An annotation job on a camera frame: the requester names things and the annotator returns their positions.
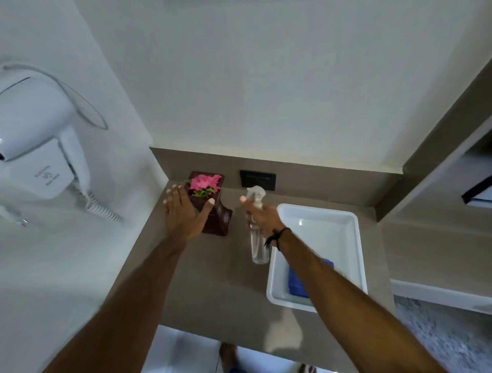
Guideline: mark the black wrist band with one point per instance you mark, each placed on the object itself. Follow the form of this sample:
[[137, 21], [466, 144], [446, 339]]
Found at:
[[277, 235]]

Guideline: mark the person's left forearm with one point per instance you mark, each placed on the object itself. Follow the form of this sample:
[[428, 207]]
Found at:
[[123, 307]]

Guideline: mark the black wall socket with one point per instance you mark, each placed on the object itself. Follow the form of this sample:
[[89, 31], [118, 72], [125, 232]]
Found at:
[[257, 180]]

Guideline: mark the person's right forearm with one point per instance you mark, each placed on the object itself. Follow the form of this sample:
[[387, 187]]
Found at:
[[346, 307]]

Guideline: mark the person's left thumb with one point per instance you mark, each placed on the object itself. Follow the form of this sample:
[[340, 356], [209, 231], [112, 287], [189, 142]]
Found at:
[[206, 209]]

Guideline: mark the white hair dryer wall holder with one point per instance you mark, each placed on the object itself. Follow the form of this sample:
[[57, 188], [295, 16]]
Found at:
[[50, 173]]

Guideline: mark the person's left foot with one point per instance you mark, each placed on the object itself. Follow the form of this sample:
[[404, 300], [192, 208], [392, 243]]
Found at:
[[228, 357]]

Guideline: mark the pink flower with green leaves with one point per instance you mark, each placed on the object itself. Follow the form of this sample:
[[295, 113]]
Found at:
[[205, 182]]

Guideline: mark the clear plastic spray bottle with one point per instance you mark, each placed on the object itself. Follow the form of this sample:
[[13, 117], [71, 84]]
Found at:
[[259, 249]]

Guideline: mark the person's right thumb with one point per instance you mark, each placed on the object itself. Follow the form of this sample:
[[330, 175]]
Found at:
[[248, 202]]

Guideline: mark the person's left hand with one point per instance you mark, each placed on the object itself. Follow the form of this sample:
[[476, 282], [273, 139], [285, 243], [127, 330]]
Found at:
[[182, 221]]

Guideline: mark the white plastic tray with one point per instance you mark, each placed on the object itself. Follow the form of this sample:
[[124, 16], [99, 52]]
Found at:
[[326, 238]]

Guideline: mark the person's left little finger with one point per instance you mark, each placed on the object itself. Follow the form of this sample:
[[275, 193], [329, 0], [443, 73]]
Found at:
[[166, 206]]

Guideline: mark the person's foot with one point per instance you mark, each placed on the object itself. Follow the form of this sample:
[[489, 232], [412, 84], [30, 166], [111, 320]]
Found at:
[[308, 369], [228, 357]]

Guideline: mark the person's right hand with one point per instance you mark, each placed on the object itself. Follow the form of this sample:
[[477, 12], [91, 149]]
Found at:
[[267, 219]]

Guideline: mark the person's right foot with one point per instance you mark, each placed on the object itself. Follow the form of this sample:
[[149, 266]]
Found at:
[[308, 369]]

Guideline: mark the dark wooden flower box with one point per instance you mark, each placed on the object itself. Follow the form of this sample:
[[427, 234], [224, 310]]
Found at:
[[221, 221]]

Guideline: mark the person's left middle finger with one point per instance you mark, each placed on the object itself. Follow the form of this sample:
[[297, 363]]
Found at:
[[176, 193]]

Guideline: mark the blue cloth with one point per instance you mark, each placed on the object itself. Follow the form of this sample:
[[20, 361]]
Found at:
[[298, 286]]

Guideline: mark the white hair dryer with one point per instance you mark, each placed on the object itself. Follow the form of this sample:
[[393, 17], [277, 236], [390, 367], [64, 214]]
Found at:
[[30, 115]]

